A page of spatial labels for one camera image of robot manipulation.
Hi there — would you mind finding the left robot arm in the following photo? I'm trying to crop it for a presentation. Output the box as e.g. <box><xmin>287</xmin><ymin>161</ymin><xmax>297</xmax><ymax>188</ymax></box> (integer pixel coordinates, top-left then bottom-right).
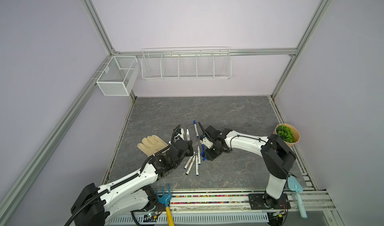
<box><xmin>65</xmin><ymin>128</ymin><xmax>194</xmax><ymax>226</ymax></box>

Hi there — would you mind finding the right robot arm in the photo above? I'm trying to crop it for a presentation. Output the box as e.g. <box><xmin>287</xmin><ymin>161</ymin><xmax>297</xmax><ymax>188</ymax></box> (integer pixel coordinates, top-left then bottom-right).
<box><xmin>200</xmin><ymin>126</ymin><xmax>297</xmax><ymax>210</ymax></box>

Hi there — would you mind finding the beige cloth glove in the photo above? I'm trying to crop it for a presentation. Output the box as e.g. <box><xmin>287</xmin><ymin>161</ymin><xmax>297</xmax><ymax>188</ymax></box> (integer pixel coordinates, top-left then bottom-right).
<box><xmin>137</xmin><ymin>135</ymin><xmax>168</xmax><ymax>157</ymax></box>

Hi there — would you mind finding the potted green plant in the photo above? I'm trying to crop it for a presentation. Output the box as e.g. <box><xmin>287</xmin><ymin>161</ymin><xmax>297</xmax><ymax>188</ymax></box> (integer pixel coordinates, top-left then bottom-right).
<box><xmin>274</xmin><ymin>124</ymin><xmax>301</xmax><ymax>147</ymax></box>

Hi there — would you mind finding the white mesh cube basket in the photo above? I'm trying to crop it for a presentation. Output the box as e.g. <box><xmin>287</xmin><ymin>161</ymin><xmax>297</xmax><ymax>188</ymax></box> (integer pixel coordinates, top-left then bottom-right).
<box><xmin>97</xmin><ymin>55</ymin><xmax>140</xmax><ymax>96</ymax></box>

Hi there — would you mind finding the light blue garden trowel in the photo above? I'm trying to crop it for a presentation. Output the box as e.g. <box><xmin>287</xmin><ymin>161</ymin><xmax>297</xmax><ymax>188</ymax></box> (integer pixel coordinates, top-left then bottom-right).
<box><xmin>287</xmin><ymin>175</ymin><xmax>308</xmax><ymax>219</ymax></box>

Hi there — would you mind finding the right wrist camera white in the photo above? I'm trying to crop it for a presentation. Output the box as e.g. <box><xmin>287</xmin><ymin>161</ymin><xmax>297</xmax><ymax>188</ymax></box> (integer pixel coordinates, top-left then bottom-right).
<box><xmin>200</xmin><ymin>134</ymin><xmax>215</xmax><ymax>149</ymax></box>

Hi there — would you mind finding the blue garden rake yellow handle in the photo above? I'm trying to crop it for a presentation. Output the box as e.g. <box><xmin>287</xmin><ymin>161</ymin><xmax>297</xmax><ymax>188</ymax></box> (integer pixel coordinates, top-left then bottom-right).
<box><xmin>155</xmin><ymin>185</ymin><xmax>175</xmax><ymax>226</ymax></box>

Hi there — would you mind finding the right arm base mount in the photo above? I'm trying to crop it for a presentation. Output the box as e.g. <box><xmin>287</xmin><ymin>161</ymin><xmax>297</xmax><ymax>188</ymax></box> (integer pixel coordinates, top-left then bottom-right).
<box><xmin>248</xmin><ymin>192</ymin><xmax>291</xmax><ymax>210</ymax></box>

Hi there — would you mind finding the white wire wall shelf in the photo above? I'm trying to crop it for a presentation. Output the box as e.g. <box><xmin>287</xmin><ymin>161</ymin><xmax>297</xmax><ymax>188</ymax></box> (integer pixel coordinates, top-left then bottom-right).
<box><xmin>141</xmin><ymin>47</ymin><xmax>232</xmax><ymax>80</ymax></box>

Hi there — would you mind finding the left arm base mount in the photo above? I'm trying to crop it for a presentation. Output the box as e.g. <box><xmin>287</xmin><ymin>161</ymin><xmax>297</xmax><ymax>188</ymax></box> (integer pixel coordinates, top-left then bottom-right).
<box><xmin>133</xmin><ymin>193</ymin><xmax>165</xmax><ymax>214</ymax></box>

